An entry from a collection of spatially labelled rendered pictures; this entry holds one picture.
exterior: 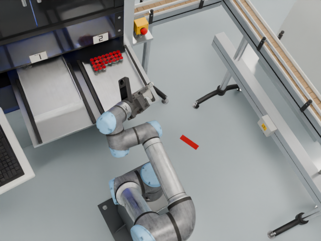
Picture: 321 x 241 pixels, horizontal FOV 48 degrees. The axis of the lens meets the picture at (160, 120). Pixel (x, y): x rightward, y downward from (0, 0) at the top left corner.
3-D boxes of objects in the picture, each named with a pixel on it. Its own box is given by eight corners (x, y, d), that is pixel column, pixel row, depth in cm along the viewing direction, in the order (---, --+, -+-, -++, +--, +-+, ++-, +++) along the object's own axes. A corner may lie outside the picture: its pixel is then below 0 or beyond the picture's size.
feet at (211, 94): (190, 103, 300) (193, 94, 287) (239, 83, 314) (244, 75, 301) (194, 111, 297) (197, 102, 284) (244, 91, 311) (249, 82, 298)
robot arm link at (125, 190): (139, 187, 174) (184, 250, 124) (110, 199, 170) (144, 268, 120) (133, 166, 170) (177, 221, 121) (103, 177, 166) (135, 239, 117)
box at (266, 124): (256, 122, 245) (261, 116, 237) (262, 120, 247) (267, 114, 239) (266, 137, 241) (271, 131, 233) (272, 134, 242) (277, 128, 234)
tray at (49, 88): (15, 68, 196) (14, 65, 192) (61, 54, 203) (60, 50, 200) (34, 119, 183) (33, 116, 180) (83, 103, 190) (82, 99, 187)
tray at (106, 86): (82, 65, 201) (82, 61, 198) (125, 52, 208) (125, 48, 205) (105, 115, 188) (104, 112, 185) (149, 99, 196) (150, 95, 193)
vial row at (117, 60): (92, 70, 200) (91, 65, 196) (122, 60, 205) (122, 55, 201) (93, 72, 199) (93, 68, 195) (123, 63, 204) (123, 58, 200)
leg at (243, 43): (212, 90, 299) (240, 27, 231) (221, 86, 301) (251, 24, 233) (218, 98, 296) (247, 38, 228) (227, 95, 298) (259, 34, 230)
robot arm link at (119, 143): (140, 151, 143) (134, 127, 139) (113, 161, 140) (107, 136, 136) (134, 144, 150) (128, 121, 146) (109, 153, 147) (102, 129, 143)
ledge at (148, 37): (123, 29, 218) (123, 27, 217) (143, 23, 222) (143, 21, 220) (133, 46, 213) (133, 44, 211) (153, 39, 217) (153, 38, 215)
